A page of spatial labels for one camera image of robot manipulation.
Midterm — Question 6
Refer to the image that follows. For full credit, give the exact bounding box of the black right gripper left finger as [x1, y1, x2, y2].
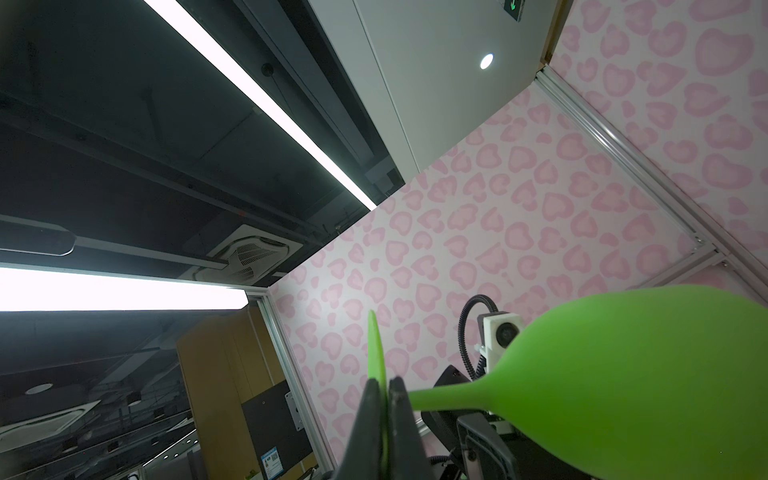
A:
[331, 379, 384, 480]

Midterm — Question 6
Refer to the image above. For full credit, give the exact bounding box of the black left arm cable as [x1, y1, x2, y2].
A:
[457, 293, 500, 382]

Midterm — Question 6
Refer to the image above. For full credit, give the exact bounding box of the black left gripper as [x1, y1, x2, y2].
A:
[419, 364, 595, 480]

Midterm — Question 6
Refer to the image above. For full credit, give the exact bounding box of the green wine glass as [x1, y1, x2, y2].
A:
[365, 284, 768, 480]

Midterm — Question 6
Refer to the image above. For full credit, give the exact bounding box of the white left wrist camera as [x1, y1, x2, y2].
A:
[477, 311, 526, 375]

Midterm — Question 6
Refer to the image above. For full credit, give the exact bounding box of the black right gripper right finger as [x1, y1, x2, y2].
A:
[386, 377, 434, 480]

